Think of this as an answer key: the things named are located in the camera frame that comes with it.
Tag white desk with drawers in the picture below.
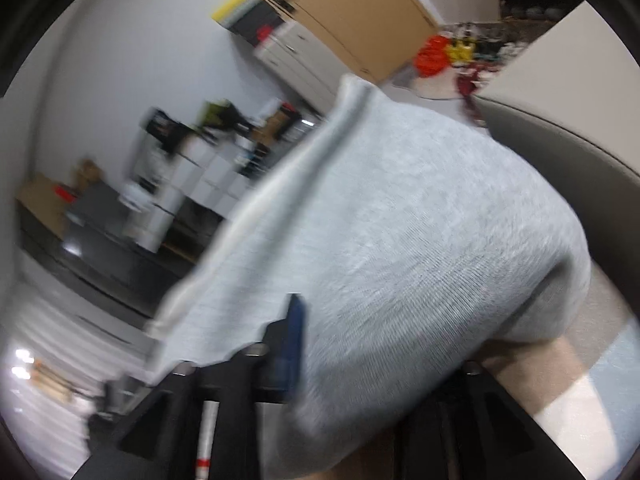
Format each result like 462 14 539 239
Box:
119 133 254 252

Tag grey hoodie with red print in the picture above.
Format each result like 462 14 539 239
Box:
148 75 591 479

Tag yellow black shoe box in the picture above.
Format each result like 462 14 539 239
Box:
212 0 284 48

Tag brown blue checkered bedsheet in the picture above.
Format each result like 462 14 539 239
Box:
477 266 639 479

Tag wooden door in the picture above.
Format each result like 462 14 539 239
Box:
267 0 437 82

